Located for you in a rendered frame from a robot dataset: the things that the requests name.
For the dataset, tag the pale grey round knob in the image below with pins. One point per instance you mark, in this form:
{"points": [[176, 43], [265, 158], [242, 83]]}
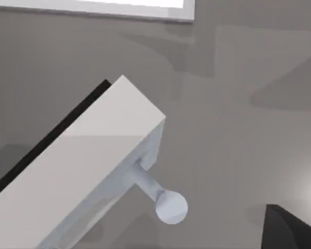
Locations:
{"points": [[171, 207]]}

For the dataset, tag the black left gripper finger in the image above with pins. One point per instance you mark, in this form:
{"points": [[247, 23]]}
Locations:
{"points": [[287, 233]]}

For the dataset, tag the grey cabinet with dark inside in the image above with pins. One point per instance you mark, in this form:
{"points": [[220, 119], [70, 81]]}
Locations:
{"points": [[54, 132]]}

